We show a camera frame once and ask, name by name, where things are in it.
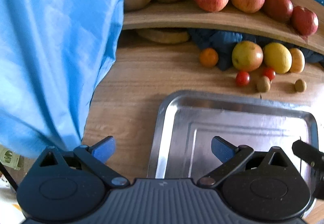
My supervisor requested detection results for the cherry tomato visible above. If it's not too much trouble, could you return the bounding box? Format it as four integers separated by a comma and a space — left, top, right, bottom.
262, 67, 276, 82
235, 71, 250, 87

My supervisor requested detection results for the flat bread under shelf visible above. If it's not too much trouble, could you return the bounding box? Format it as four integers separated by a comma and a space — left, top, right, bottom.
136, 28, 190, 44

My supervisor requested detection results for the small orange tangerine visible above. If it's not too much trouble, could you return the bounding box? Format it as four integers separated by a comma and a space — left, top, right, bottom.
199, 48, 218, 68

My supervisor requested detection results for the yellow lemon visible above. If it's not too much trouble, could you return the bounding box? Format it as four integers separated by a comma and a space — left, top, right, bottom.
263, 42, 292, 74

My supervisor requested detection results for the light blue cloth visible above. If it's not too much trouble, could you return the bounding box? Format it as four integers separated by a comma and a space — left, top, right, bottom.
1, 0, 124, 159

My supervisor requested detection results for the metal tray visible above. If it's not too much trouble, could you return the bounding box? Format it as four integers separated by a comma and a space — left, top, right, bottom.
147, 91, 319, 191

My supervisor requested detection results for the dark blue jacket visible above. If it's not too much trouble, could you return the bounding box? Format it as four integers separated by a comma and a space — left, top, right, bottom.
188, 29, 324, 72

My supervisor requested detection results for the wooden desk shelf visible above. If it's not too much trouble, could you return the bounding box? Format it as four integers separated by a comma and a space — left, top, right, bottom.
123, 0, 323, 53

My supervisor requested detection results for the small brown longan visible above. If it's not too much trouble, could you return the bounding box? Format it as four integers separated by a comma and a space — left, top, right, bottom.
294, 79, 307, 93
256, 76, 271, 93

